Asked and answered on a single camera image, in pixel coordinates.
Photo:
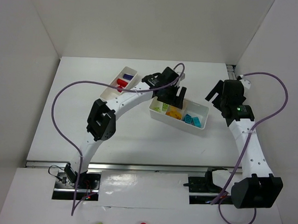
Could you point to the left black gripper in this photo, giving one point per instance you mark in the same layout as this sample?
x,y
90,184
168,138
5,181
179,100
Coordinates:
x,y
172,96

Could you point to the teal lego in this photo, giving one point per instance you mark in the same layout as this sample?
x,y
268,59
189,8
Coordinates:
x,y
196,122
187,119

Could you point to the white divided tray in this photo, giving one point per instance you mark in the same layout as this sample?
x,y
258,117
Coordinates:
x,y
189,107
110,93

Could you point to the aluminium front rail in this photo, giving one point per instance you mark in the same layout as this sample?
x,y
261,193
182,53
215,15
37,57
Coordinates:
x,y
126,167

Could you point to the red rounded lego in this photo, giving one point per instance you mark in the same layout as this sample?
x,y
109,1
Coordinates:
x,y
121,82

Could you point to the aluminium right rail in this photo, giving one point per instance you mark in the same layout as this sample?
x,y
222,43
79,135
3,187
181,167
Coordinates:
x,y
241,131

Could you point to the aluminium rail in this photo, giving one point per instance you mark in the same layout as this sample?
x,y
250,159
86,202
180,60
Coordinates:
x,y
126,167
241,131

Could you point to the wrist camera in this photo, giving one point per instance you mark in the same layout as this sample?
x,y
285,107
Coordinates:
x,y
246,83
182,76

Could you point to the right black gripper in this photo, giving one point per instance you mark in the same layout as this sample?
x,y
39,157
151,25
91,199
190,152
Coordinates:
x,y
220,94

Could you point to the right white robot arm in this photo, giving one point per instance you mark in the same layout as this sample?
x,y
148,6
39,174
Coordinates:
x,y
257,187

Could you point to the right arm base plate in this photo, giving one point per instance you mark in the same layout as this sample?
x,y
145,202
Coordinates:
x,y
201,188

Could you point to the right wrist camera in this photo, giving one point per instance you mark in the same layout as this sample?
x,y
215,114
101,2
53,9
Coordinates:
x,y
246,83

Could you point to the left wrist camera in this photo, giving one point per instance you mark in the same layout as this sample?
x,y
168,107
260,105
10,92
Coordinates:
x,y
182,76

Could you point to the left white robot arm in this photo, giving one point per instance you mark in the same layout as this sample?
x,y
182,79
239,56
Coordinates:
x,y
101,121

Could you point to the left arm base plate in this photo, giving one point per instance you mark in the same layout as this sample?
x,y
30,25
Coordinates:
x,y
64,189

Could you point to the dark blue lego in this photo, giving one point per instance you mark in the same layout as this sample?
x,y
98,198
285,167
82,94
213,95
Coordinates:
x,y
127,77

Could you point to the small yellow lego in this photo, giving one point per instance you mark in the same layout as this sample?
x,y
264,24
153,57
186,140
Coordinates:
x,y
174,109

